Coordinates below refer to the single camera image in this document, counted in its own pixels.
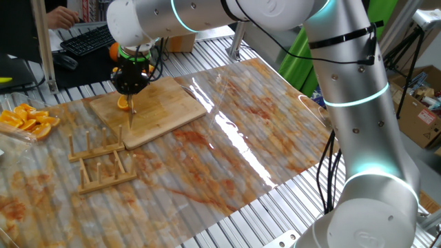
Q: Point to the orange half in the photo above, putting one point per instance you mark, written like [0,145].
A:
[122,103]

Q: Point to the wooden peg rack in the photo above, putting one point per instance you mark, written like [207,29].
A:
[96,152]

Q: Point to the whole orange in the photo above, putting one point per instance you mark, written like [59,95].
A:
[113,52]

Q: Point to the metal base mounting plate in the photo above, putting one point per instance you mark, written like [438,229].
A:
[282,241]

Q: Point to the green cloth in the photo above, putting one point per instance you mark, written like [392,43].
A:
[296,65]

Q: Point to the small orange slice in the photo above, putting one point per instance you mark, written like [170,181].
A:
[10,120]
[27,124]
[38,113]
[27,106]
[48,120]
[42,131]
[20,113]

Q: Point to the black computer mouse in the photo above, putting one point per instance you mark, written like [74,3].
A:
[65,62]

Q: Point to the yellow-green marker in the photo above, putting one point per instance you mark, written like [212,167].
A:
[5,80]

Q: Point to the clear plastic bag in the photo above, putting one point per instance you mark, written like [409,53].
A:
[13,136]

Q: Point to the black keyboard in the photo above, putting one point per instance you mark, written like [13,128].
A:
[86,41]

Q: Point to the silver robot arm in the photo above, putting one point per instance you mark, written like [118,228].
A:
[358,120]

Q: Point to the bamboo cutting board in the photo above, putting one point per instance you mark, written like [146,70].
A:
[165,113]

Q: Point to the steel cleaver knife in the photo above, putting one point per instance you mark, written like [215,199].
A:
[131,117]

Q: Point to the brown cardboard carton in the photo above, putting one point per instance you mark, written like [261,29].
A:
[181,43]

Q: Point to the forearm in dark sleeve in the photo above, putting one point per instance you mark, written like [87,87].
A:
[53,3]

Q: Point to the aluminium frame post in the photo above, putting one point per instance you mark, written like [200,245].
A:
[237,41]
[43,44]

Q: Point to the marble pattern plastic mat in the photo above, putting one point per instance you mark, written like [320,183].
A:
[241,137]

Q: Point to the grey camera on tripod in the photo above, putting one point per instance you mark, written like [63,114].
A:
[427,19]

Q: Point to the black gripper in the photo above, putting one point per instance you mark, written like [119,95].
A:
[133,70]

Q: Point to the black desk pad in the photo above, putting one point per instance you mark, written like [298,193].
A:
[89,70]

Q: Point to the black tripod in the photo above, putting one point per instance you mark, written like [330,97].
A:
[410,69]

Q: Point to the black monitor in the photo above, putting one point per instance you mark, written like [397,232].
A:
[17,34]

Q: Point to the person's bare hand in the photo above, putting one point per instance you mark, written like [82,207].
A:
[62,18]

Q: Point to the cardboard box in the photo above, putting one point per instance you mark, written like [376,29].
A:
[413,124]

